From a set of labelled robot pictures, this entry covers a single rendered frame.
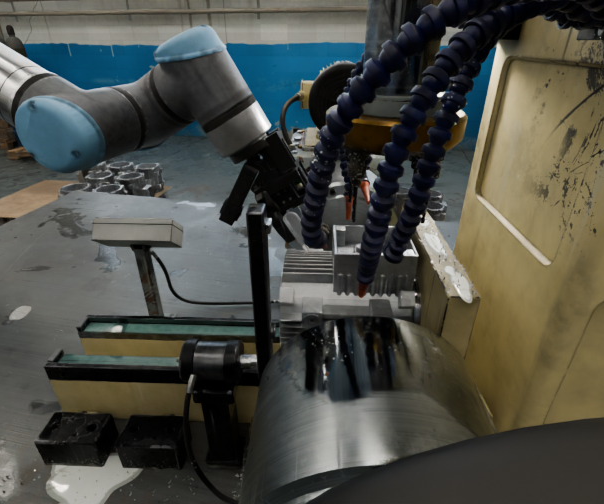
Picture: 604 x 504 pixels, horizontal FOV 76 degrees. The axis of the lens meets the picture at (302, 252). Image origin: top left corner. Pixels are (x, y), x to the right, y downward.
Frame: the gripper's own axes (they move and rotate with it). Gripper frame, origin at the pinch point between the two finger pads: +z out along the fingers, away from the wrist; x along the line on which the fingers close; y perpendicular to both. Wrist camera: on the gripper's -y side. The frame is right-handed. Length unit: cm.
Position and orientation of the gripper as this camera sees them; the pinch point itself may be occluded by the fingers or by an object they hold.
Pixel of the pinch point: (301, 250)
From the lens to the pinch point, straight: 68.4
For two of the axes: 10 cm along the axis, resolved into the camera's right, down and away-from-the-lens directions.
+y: 8.6, -4.2, -2.7
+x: 0.4, -4.8, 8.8
